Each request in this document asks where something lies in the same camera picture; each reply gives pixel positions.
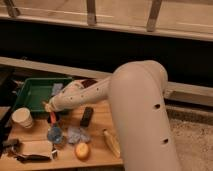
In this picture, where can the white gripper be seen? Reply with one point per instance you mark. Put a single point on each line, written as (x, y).
(58, 103)

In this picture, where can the orange red pepper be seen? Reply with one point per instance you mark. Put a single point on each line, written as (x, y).
(53, 118)

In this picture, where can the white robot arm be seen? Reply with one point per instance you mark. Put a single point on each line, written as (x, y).
(135, 95)

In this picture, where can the small metal cup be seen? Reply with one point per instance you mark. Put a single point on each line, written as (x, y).
(49, 121)

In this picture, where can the blue glass cup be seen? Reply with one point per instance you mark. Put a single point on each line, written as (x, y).
(54, 135)

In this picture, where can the white paper cup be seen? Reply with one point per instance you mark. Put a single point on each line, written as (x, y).
(22, 116)

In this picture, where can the grey sponge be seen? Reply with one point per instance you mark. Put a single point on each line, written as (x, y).
(57, 87)

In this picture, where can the green plastic tray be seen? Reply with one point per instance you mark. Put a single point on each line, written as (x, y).
(36, 90)

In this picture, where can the blue crumpled cloth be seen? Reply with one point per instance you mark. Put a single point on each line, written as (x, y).
(77, 134)

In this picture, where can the black rectangular block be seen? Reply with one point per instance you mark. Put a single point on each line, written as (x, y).
(87, 115)

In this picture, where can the dark red bowl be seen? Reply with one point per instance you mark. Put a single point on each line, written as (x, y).
(88, 82)

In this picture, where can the wooden cutting board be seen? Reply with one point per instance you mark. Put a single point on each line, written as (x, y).
(36, 147)

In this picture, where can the yellow round fruit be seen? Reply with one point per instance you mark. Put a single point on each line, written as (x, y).
(82, 151)

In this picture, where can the black handled brush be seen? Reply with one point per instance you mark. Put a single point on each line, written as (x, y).
(32, 158)

